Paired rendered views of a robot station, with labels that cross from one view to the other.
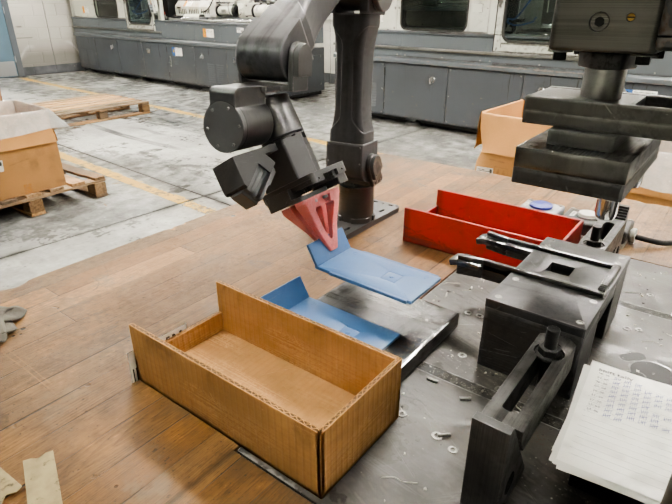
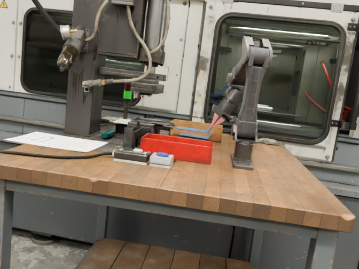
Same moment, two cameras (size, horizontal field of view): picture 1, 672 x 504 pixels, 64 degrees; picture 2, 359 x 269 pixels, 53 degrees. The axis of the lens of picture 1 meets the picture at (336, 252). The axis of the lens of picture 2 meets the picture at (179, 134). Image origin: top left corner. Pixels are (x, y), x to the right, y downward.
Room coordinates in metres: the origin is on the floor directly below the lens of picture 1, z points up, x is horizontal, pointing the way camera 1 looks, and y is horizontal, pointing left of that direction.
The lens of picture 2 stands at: (1.87, -0.92, 1.18)
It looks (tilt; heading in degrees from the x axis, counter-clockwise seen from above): 9 degrees down; 148
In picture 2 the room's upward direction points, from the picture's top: 7 degrees clockwise
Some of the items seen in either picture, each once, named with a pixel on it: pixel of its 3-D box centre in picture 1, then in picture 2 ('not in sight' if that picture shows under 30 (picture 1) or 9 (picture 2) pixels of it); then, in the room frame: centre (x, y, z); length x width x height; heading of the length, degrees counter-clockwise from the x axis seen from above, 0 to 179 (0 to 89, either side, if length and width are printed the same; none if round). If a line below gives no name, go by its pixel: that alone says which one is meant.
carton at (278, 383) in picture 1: (258, 375); (196, 131); (0.43, 0.08, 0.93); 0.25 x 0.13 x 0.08; 53
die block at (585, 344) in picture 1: (556, 311); (144, 132); (0.53, -0.26, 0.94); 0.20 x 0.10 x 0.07; 143
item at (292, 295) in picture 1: (328, 316); (196, 133); (0.53, 0.01, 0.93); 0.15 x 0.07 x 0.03; 52
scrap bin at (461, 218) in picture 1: (489, 230); (177, 148); (0.79, -0.25, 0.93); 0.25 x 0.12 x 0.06; 53
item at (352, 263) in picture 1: (372, 262); (194, 126); (0.59, -0.04, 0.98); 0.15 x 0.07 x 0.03; 52
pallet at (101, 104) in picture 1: (82, 109); not in sight; (6.53, 3.05, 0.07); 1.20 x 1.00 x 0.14; 141
